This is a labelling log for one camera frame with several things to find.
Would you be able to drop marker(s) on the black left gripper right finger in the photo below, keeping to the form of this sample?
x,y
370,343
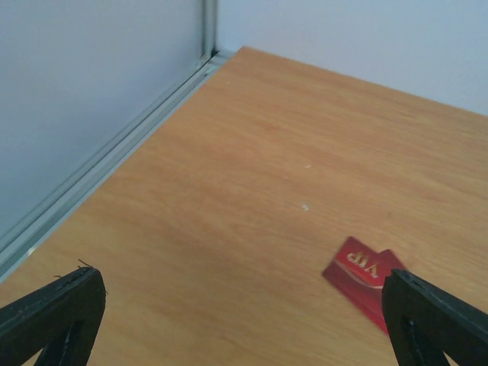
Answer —
x,y
429,326

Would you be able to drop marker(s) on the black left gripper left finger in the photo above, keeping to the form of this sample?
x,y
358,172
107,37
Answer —
x,y
58,322

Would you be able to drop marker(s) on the red credit card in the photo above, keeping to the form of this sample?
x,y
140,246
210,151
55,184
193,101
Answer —
x,y
359,273

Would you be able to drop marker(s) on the left aluminium side rail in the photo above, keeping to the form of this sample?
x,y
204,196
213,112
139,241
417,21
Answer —
x,y
21,241

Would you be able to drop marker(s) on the left aluminium corner post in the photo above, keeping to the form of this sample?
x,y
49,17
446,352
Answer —
x,y
209,30

